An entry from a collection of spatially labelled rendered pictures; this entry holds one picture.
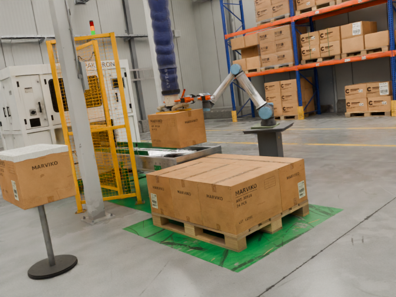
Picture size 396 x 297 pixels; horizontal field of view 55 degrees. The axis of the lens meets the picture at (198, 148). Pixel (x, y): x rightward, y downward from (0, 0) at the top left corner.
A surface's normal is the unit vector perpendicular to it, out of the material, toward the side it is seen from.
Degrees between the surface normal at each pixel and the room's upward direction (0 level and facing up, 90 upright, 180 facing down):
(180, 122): 90
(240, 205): 90
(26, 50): 90
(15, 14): 90
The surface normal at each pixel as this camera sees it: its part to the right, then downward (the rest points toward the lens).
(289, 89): -0.72, 0.24
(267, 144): -0.46, 0.20
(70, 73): 0.65, 0.03
